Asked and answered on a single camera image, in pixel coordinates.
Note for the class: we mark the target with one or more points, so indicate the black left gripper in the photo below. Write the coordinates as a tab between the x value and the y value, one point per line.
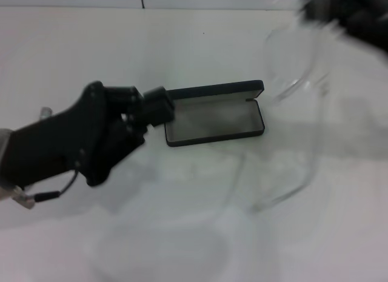
60	142

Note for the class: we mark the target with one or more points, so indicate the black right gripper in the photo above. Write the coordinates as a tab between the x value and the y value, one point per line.
348	15

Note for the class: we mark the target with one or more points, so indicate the clear white glasses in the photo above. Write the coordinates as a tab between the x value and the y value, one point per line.
285	197

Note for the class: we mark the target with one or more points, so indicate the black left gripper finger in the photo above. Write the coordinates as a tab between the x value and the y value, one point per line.
154	95
160	113

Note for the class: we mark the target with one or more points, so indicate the black glasses case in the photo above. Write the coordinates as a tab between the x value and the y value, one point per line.
212	121

